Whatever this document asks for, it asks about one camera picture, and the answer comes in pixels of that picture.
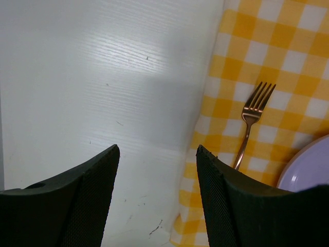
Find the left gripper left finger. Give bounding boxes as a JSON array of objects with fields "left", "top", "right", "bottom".
[{"left": 1, "top": 145, "right": 120, "bottom": 246}]

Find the yellow checkered cloth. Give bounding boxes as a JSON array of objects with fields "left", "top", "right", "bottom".
[{"left": 170, "top": 1, "right": 328, "bottom": 246}]

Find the lavender plate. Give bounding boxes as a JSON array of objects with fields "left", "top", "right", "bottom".
[{"left": 277, "top": 135, "right": 328, "bottom": 192}]

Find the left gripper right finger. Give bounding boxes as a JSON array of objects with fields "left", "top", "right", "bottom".
[{"left": 196, "top": 146, "right": 328, "bottom": 246}]

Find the copper fork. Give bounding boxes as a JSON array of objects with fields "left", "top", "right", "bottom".
[{"left": 233, "top": 82, "right": 276, "bottom": 170}]

